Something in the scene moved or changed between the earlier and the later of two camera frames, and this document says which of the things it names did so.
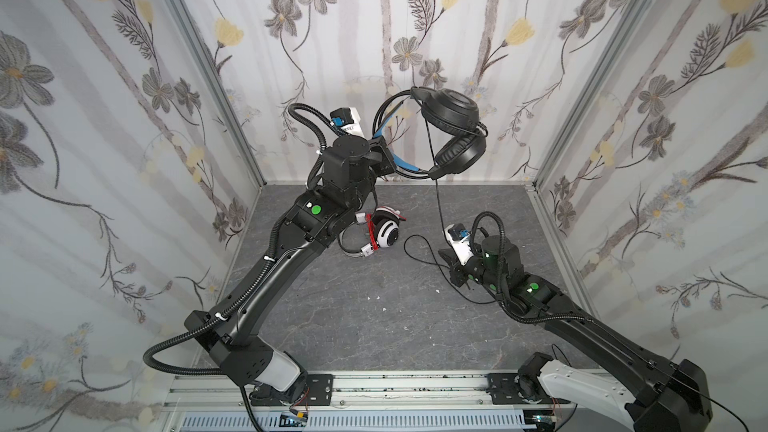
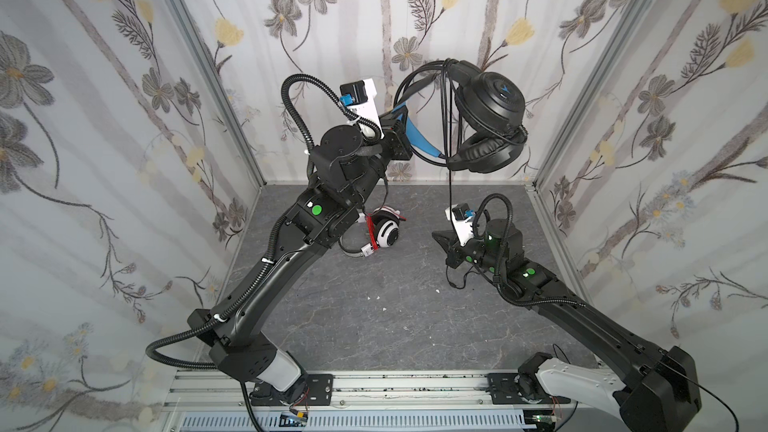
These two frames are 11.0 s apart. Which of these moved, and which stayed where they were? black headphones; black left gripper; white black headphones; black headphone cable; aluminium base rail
Moved: black headphones; black left gripper; black headphone cable
Stayed: white black headphones; aluminium base rail
